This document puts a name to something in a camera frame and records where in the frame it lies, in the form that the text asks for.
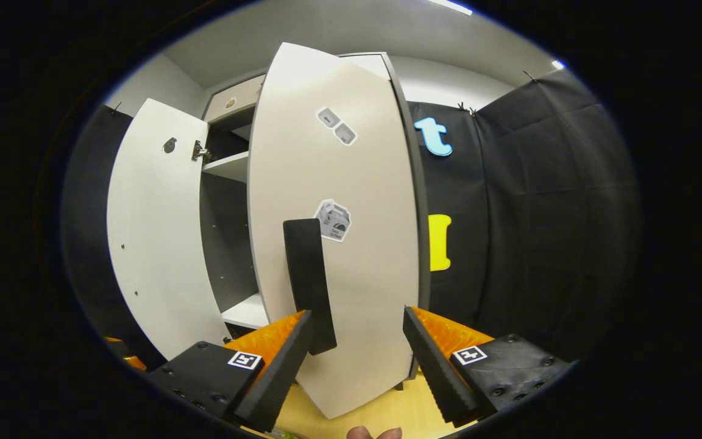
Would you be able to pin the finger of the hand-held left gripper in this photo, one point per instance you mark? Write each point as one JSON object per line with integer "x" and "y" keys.
{"x": 134, "y": 363}
{"x": 111, "y": 339}

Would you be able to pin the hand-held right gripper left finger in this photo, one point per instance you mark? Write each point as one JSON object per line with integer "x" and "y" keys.
{"x": 278, "y": 366}

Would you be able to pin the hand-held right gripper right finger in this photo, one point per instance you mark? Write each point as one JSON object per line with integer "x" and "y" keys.
{"x": 430, "y": 360}

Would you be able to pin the cabinet door with box stickers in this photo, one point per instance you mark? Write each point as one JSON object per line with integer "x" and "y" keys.
{"x": 357, "y": 292}

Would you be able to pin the cabinet door with checkered sticker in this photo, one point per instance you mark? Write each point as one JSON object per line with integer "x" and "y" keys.
{"x": 156, "y": 244}

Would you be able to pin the white cabinet shelf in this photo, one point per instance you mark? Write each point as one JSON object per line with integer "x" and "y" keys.
{"x": 247, "y": 312}
{"x": 229, "y": 166}

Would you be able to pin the grey and white cabinet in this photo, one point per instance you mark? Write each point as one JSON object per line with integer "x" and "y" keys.
{"x": 223, "y": 244}

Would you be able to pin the metal door hinge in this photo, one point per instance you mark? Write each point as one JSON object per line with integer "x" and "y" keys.
{"x": 200, "y": 150}

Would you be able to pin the white cabinet drawer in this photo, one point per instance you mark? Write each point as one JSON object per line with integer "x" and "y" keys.
{"x": 235, "y": 97}

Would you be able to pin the ceiling light strip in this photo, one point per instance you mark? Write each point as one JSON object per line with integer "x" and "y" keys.
{"x": 558, "y": 64}
{"x": 450, "y": 6}

